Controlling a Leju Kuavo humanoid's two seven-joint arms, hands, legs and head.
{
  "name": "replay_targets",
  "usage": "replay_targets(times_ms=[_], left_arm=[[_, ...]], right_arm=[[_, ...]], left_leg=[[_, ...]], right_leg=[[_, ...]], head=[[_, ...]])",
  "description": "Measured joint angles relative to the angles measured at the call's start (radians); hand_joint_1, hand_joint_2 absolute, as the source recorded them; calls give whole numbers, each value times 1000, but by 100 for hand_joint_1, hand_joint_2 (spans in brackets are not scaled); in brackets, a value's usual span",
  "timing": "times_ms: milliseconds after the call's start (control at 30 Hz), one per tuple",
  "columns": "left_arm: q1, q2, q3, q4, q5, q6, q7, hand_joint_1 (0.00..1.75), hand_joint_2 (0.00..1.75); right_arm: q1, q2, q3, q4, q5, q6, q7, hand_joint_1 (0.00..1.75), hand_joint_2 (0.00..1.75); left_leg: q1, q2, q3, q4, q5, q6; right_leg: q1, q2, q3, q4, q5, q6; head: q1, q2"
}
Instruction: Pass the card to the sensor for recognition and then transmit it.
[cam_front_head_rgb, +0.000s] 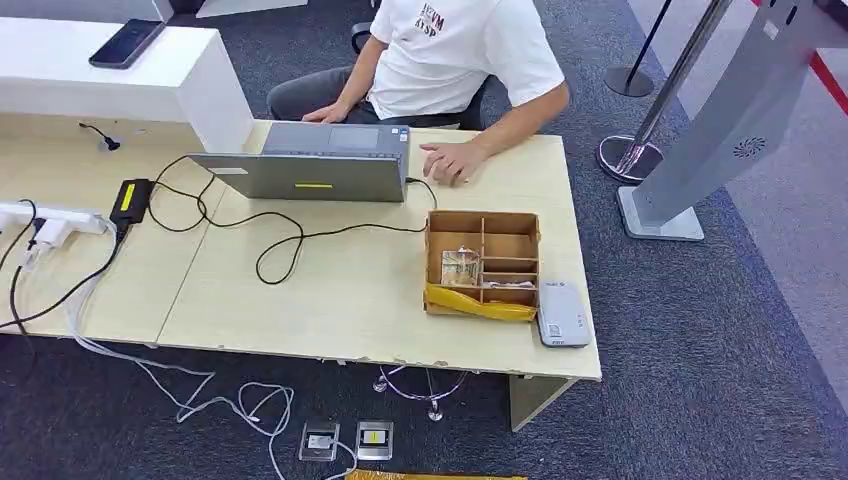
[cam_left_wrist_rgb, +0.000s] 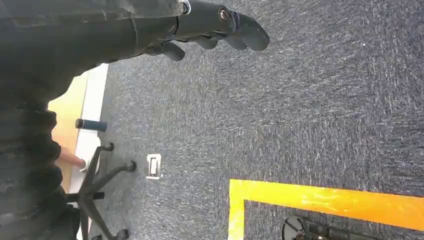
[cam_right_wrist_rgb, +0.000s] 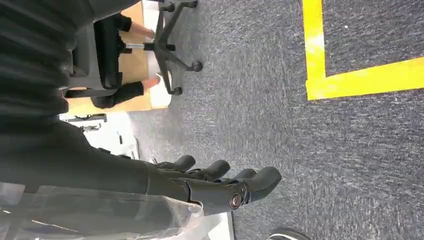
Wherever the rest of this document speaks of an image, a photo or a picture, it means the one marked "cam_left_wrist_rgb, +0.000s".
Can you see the yellow floor tape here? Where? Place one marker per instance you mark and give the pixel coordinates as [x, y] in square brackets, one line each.
[314, 198]

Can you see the white floor socket plate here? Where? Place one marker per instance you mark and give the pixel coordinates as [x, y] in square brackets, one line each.
[153, 166]

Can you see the wooden panel with white skirting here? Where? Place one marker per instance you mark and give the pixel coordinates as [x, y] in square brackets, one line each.
[89, 99]

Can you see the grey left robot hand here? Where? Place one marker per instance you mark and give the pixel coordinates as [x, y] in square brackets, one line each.
[82, 36]

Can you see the person's leg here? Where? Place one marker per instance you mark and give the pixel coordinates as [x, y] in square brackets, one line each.
[68, 155]

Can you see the dark cylindrical post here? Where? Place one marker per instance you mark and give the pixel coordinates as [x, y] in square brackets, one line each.
[91, 125]

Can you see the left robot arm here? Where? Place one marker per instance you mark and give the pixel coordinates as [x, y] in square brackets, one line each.
[26, 182]

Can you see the black robot foot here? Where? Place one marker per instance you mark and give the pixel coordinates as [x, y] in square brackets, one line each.
[314, 230]

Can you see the black chair base with casters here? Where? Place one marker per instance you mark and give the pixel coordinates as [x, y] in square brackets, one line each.
[91, 192]

